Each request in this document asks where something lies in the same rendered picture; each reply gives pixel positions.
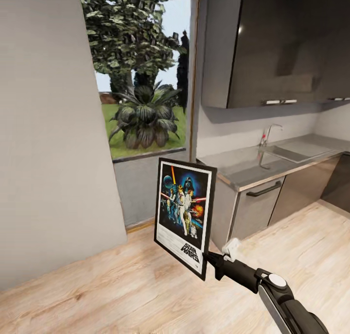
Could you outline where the poster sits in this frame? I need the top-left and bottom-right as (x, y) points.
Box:
(154, 157), (217, 281)

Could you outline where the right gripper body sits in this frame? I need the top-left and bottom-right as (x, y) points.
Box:
(215, 251), (247, 285)

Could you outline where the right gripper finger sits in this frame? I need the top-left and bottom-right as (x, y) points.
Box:
(208, 251), (223, 259)
(202, 252), (222, 267)

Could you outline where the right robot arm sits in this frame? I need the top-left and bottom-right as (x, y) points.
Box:
(202, 237), (330, 334)

